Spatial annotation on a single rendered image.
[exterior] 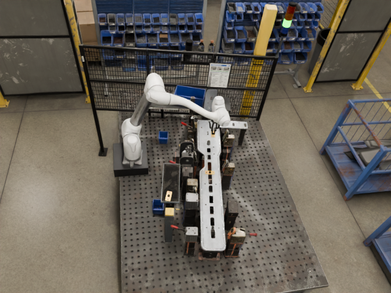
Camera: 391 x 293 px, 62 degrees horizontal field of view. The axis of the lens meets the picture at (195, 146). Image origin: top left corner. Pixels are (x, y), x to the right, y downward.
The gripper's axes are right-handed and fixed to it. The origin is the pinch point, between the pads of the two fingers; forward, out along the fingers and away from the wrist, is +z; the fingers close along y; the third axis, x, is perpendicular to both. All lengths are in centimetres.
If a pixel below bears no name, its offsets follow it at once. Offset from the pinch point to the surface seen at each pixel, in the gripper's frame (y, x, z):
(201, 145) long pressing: -12.1, -15.3, 4.7
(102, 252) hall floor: -106, -78, 105
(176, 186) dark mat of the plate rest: -34, -73, -11
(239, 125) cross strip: 27.5, 13.7, 4.7
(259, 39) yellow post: 39, 58, -66
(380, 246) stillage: 183, -74, 85
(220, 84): 8, 54, -15
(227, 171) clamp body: 11.3, -43.4, 5.9
